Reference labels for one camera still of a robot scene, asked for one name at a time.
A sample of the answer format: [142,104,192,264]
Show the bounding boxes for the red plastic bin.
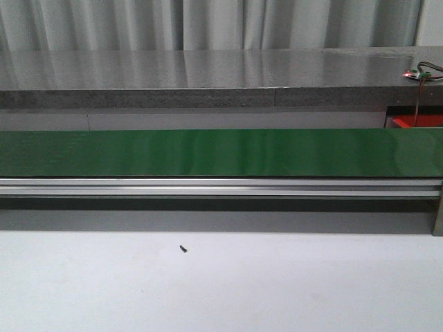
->
[386,115,443,129]

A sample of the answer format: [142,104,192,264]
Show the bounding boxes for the grey conveyor support leg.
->
[432,193,443,237]

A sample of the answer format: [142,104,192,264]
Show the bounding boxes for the red and black wires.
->
[413,62,443,129]

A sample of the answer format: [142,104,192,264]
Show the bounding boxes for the green conveyor belt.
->
[1,128,442,178]

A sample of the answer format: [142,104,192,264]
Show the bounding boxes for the grey curtain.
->
[1,1,423,51]

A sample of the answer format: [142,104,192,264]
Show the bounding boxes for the small green circuit board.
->
[402,70,432,81]

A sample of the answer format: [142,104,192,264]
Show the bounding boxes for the grey stone counter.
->
[1,46,442,109]

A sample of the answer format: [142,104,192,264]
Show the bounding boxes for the aluminium conveyor side rail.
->
[1,178,442,198]

